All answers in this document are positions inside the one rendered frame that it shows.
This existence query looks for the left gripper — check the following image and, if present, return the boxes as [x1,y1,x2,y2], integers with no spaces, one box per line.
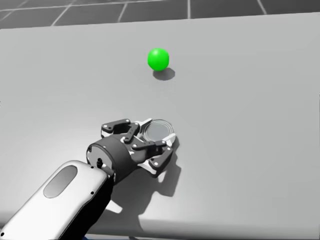
[86,117,177,186]

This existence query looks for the green ball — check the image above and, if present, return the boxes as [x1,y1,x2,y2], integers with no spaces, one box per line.
[147,47,170,72]

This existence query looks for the round can with grey lid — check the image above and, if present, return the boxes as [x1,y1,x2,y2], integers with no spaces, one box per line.
[142,119,175,144]

